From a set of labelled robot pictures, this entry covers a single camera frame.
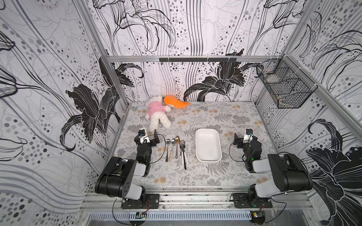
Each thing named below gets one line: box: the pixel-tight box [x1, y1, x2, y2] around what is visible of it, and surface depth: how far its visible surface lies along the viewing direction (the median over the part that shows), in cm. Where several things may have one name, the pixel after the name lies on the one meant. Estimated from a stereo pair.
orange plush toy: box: [163, 95, 192, 109], surface depth 117 cm
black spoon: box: [179, 139, 187, 170], surface depth 92 cm
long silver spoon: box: [165, 138, 172, 162], surface depth 97 cm
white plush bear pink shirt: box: [145, 95, 172, 132], surface depth 106 cm
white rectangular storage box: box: [195, 128, 223, 163], surface depth 94 cm
